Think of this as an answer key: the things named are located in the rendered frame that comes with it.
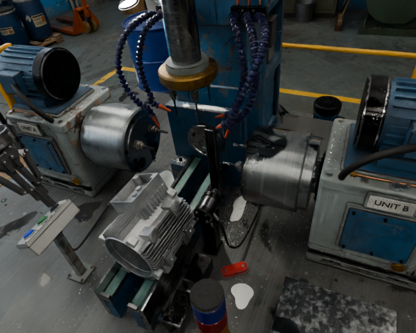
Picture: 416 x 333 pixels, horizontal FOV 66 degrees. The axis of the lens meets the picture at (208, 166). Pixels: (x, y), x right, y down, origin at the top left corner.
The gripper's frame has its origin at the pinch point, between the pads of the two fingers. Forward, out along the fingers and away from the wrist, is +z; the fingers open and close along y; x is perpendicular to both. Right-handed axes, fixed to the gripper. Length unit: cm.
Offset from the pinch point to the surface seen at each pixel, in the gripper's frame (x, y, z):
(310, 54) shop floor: 34, 369, 108
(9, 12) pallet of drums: 360, 293, -145
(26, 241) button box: -2.2, -12.5, 4.8
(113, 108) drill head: -1.4, 39.5, -5.9
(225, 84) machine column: -33, 62, 10
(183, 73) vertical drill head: -39, 37, -6
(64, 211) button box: -3.5, -0.2, 6.3
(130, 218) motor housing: -25.5, 1.6, 14.2
